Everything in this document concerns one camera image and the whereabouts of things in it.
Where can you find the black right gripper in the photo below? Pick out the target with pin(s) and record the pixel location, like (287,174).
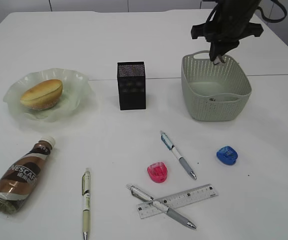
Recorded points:
(225,34)

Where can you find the blue pencil sharpener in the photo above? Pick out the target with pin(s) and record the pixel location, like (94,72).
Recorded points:
(227,155)

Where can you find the pink pencil sharpener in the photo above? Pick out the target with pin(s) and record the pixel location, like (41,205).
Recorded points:
(157,172)

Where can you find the golden bread roll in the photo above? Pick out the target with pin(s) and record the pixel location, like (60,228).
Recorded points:
(43,96)

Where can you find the brown Nescafe coffee bottle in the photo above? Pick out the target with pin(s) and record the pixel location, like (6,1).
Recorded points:
(20,179)

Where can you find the pinkish paper ball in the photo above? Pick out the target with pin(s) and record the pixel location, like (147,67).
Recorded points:
(218,62)

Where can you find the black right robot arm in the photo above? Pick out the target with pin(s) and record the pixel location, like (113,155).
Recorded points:
(234,8)

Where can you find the pale green woven basket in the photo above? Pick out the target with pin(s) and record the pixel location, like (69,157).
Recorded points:
(202,80)

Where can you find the black mesh pen holder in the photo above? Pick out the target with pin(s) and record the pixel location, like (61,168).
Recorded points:
(131,81)

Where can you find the blue clear pen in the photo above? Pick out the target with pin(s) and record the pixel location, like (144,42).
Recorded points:
(171,147)

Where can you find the translucent green wavy plate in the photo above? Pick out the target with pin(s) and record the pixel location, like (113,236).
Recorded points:
(76,92)

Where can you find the grey clear pen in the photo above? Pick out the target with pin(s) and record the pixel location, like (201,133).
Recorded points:
(136,192)

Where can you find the beige white click pen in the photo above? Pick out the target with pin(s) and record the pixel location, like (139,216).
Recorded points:
(86,204)

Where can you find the clear plastic ruler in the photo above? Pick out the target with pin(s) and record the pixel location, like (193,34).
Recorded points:
(178,200)

